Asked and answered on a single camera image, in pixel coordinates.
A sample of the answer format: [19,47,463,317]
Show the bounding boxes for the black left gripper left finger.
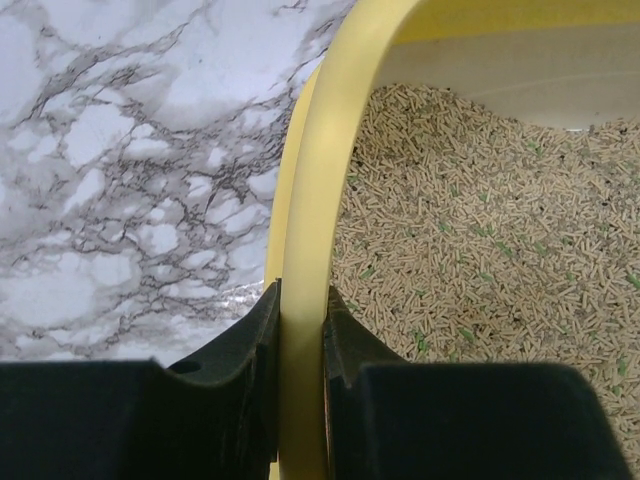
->
[1,283,280,479]

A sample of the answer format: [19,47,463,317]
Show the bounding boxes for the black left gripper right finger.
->
[323,289,632,479]

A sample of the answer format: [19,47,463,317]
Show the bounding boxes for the yellow and grey litter box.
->
[265,0,639,479]

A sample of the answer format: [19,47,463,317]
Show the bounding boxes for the cat litter granules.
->
[332,84,639,464]

